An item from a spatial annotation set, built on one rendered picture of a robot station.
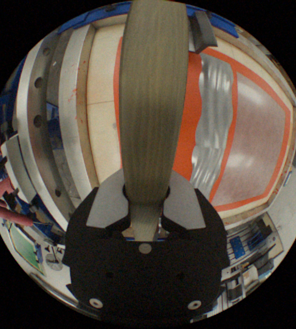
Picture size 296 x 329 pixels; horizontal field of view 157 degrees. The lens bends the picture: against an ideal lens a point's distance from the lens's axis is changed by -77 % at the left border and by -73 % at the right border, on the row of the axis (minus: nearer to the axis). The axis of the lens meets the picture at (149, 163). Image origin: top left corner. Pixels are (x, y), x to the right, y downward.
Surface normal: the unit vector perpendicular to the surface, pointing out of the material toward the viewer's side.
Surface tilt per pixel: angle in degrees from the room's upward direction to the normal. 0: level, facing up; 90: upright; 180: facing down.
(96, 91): 0
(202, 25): 45
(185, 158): 0
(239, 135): 0
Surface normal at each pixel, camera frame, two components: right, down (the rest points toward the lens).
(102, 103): 0.00, 0.47
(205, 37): -0.70, 0.33
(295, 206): -1.00, -0.01
